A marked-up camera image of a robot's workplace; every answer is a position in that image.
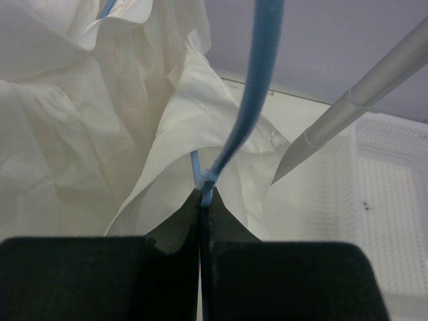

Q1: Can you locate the white clothes rack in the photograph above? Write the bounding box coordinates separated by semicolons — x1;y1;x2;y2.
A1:
272;18;427;184

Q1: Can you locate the blue wire hanger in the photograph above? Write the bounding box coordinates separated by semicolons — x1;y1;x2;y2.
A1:
98;1;289;211

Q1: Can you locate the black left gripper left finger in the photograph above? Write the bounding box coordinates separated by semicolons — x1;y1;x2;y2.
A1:
1;191;201;320

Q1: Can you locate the white skirt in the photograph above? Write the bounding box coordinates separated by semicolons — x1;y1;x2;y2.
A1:
0;0;292;241

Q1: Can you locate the white plastic basket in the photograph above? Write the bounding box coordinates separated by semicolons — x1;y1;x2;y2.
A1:
263;112;428;321

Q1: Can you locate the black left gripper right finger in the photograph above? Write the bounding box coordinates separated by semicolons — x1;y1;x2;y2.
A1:
202;191;390;320

